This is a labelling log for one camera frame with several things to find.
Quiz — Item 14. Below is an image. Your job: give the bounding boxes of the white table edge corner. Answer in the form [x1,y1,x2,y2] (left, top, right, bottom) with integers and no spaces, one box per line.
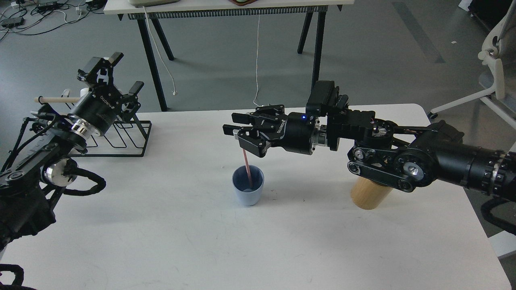
[488,231,516,259]

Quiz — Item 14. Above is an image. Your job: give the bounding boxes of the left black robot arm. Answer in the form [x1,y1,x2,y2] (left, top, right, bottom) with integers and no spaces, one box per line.
[0,52,144,250]

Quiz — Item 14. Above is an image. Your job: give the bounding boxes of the blue plastic cup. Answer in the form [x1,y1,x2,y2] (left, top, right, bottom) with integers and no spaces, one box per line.
[231,165,265,206]

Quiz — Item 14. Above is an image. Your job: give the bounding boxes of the white mug on rack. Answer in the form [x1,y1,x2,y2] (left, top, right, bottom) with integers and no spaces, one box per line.
[80,87,90,98]

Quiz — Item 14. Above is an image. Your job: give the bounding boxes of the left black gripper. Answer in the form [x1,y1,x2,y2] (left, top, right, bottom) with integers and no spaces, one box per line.
[68,52,144,139]

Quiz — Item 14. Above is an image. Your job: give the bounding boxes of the white hanging cable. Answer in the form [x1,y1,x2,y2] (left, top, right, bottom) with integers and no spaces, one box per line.
[252,15,275,110]

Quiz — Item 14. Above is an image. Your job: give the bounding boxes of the white office chair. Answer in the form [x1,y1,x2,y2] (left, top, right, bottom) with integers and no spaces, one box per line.
[427,1,516,128]

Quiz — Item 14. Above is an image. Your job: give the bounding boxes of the white background table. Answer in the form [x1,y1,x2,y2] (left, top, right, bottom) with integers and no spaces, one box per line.
[103,0,354,112]

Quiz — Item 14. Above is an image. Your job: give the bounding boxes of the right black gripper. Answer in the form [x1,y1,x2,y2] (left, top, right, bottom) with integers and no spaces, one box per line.
[223,105,318,158]

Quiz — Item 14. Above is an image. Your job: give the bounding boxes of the floor cables and adapters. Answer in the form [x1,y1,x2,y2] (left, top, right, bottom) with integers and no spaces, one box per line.
[0,0,108,41]

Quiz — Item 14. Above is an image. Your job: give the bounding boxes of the bamboo cylinder holder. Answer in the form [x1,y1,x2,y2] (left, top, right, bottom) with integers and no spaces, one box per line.
[350,177,393,210]

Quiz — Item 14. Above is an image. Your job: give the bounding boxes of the white braided cable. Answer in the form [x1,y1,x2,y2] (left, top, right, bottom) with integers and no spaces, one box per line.
[142,6,178,96]

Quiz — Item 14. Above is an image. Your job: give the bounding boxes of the black wire dish rack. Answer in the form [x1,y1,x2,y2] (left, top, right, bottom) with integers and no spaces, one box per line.
[35,90,152,158]

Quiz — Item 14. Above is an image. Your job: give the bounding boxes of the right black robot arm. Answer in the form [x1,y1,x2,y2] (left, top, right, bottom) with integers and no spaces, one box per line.
[223,81,515,234]

